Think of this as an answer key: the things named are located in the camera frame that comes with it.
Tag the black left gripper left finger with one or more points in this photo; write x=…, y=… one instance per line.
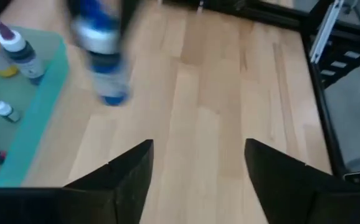
x=74, y=205

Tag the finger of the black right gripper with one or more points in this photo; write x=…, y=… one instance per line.
x=73, y=7
x=129, y=15

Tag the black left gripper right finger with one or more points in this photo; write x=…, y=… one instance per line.
x=292, y=199

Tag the large blue coloring bottle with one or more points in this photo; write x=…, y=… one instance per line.
x=105, y=62

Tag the large purple coloring bottle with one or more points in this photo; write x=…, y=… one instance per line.
x=21, y=56

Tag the teal plastic bin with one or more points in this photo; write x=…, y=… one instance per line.
x=43, y=109

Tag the black table-level camera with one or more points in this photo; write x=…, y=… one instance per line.
x=359, y=180

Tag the black aluminium table frame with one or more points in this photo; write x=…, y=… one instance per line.
x=276, y=18

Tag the silver metal bracket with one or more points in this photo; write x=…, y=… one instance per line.
x=326, y=34

